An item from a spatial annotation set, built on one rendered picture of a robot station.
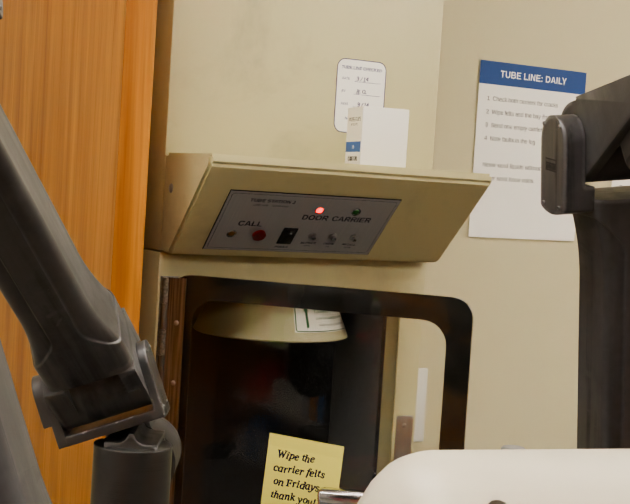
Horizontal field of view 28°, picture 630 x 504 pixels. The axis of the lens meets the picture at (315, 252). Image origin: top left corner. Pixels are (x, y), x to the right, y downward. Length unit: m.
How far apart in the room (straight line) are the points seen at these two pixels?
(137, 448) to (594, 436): 0.33
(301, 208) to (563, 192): 0.42
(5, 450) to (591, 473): 0.24
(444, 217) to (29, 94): 0.49
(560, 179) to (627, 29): 1.30
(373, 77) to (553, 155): 0.51
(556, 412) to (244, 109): 1.00
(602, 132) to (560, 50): 1.22
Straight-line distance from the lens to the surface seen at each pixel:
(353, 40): 1.37
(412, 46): 1.40
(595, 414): 0.94
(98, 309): 0.85
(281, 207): 1.23
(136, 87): 1.16
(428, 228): 1.34
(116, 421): 0.91
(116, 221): 1.16
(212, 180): 1.18
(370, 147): 1.28
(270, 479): 1.25
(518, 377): 2.06
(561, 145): 0.88
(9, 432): 0.55
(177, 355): 1.26
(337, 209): 1.26
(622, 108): 0.83
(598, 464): 0.51
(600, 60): 2.13
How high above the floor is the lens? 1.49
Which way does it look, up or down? 3 degrees down
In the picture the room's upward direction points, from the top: 4 degrees clockwise
